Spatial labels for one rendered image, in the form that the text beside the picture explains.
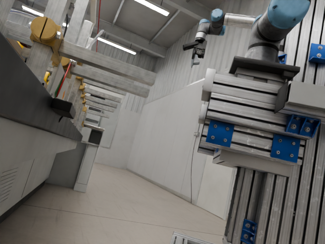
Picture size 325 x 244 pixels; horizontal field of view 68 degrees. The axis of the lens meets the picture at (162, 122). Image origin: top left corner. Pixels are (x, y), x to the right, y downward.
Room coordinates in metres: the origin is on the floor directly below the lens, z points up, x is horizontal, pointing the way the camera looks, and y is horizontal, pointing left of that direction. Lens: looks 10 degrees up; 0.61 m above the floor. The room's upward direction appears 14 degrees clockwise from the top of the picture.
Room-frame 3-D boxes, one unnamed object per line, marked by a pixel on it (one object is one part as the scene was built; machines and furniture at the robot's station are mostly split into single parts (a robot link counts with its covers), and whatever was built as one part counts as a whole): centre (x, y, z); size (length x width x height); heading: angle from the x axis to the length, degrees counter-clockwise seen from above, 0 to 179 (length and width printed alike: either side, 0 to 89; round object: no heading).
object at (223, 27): (1.54, -0.21, 1.61); 0.11 x 0.11 x 0.08; 74
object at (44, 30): (0.53, 0.30, 0.82); 0.14 x 0.06 x 0.05; 15
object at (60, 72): (0.73, 0.33, 0.75); 0.26 x 0.01 x 0.10; 15
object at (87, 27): (0.99, 0.43, 0.89); 0.04 x 0.04 x 0.48; 15
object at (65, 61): (0.77, 0.37, 0.85); 0.14 x 0.06 x 0.05; 15
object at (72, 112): (0.70, 0.28, 0.68); 0.22 x 0.05 x 0.05; 15
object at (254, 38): (0.87, -0.32, 1.21); 0.13 x 0.12 x 0.14; 177
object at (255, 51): (0.88, -0.32, 1.09); 0.15 x 0.15 x 0.10
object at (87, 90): (1.52, 0.55, 0.95); 0.50 x 0.04 x 0.04; 105
